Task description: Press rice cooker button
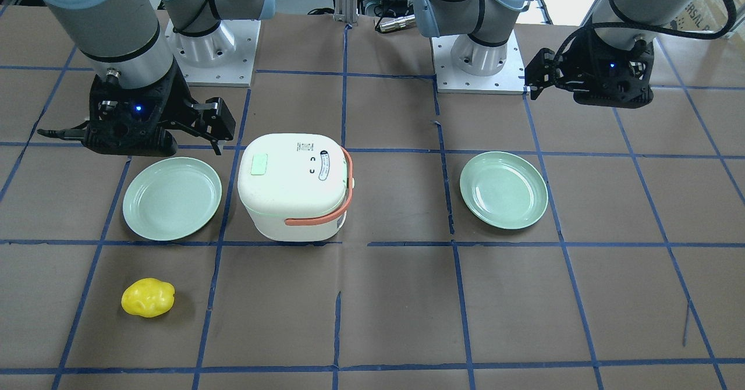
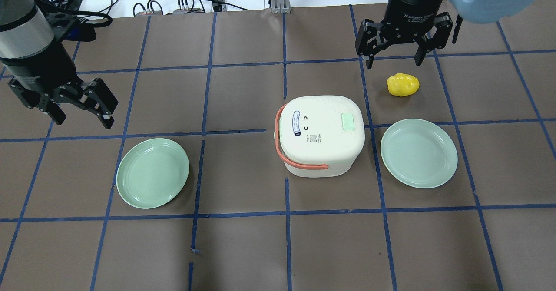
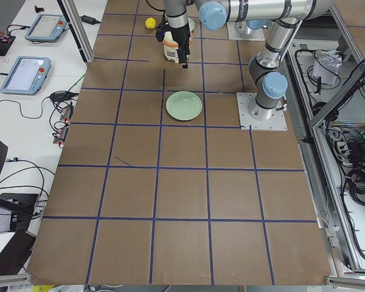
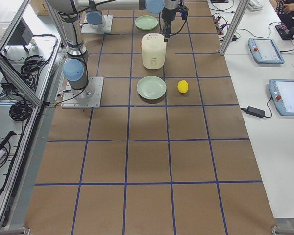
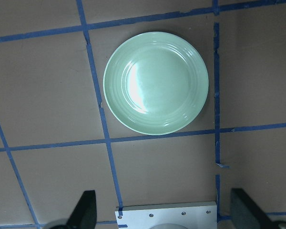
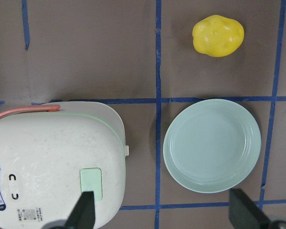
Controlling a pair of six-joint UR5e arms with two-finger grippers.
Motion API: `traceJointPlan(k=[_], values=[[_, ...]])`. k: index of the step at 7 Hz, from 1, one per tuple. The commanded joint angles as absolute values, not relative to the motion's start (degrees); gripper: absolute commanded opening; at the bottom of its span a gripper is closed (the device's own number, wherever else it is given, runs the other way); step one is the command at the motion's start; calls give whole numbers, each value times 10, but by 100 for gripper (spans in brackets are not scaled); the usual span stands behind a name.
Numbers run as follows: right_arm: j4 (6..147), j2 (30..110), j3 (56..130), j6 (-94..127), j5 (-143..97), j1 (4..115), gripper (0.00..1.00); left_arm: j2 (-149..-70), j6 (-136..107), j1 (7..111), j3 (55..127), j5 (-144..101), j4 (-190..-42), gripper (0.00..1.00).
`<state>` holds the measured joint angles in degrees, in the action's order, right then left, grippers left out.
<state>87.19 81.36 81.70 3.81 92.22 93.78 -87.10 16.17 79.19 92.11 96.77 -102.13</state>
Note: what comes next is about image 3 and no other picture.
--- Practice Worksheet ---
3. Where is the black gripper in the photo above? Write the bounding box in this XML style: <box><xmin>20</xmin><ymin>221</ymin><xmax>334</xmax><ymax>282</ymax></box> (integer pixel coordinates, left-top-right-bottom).
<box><xmin>170</xmin><ymin>24</ymin><xmax>190</xmax><ymax>69</ymax></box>

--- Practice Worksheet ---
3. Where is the cream rice cooker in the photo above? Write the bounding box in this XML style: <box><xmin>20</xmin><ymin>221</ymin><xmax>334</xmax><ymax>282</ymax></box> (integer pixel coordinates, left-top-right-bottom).
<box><xmin>162</xmin><ymin>32</ymin><xmax>179</xmax><ymax>63</ymax></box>

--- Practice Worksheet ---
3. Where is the green plate far side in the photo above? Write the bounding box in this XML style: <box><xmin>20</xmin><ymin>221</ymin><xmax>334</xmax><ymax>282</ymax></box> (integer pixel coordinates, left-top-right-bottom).
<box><xmin>188</xmin><ymin>17</ymin><xmax>195</xmax><ymax>32</ymax></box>

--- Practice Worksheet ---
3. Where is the yellow lemon toy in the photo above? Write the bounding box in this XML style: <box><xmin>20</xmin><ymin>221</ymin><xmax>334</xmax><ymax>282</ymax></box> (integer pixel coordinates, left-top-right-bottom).
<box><xmin>145</xmin><ymin>17</ymin><xmax>156</xmax><ymax>30</ymax></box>

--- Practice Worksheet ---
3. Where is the black power adapter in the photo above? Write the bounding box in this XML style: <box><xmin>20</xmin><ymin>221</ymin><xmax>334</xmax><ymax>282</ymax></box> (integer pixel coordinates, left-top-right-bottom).
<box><xmin>80</xmin><ymin>15</ymin><xmax>100</xmax><ymax>25</ymax></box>

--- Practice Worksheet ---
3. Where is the upper blue teach pendant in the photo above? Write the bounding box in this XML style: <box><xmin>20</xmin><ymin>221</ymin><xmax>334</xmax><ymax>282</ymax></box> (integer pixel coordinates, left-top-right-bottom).
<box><xmin>24</xmin><ymin>14</ymin><xmax>67</xmax><ymax>42</ymax></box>

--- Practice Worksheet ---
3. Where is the blue teach pendant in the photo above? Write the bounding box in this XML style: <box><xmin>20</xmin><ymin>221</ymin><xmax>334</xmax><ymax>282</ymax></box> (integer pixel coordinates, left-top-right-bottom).
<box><xmin>24</xmin><ymin>14</ymin><xmax>67</xmax><ymax>42</ymax></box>
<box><xmin>0</xmin><ymin>56</ymin><xmax>51</xmax><ymax>96</ymax></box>

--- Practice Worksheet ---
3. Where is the brown paper table mat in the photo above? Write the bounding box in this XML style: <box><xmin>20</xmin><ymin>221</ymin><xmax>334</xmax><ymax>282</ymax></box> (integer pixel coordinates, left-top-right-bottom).
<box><xmin>27</xmin><ymin>1</ymin><xmax>331</xmax><ymax>285</ymax></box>

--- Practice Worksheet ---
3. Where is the lower blue teach pendant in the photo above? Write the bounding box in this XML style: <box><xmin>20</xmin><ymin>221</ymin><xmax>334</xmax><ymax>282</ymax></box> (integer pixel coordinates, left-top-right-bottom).
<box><xmin>0</xmin><ymin>56</ymin><xmax>51</xmax><ymax>96</ymax></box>

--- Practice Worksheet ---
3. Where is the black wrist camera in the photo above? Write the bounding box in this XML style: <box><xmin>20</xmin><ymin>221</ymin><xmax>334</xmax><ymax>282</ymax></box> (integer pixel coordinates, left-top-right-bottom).
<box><xmin>155</xmin><ymin>22</ymin><xmax>170</xmax><ymax>43</ymax></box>

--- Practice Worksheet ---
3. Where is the green plate near camera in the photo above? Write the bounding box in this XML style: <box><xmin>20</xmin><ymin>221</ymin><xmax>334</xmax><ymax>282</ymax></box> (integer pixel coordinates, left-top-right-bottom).
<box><xmin>166</xmin><ymin>91</ymin><xmax>203</xmax><ymax>121</ymax></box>

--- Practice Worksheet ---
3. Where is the aluminium frame post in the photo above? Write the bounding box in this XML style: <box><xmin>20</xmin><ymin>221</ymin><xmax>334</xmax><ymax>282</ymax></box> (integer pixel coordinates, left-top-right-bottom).
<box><xmin>57</xmin><ymin>0</ymin><xmax>95</xmax><ymax>64</ymax></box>

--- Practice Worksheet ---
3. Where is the aluminium side frame rack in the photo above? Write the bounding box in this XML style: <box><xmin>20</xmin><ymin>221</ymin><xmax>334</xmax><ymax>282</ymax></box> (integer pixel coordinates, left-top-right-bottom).
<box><xmin>287</xmin><ymin>1</ymin><xmax>365</xmax><ymax>277</ymax></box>

